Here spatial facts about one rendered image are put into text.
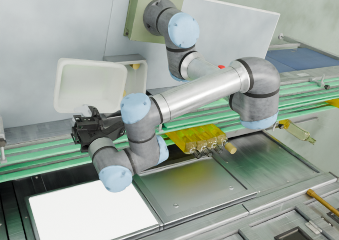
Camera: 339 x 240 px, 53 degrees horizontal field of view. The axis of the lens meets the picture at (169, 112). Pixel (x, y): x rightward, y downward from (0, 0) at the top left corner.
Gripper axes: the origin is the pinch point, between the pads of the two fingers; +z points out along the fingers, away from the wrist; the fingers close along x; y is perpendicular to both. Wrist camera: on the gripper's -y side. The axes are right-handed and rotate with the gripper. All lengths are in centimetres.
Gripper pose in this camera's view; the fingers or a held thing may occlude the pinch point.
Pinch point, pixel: (86, 108)
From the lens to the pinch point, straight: 115.4
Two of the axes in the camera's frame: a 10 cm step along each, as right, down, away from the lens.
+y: -8.5, 0.5, -5.3
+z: -4.6, -5.5, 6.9
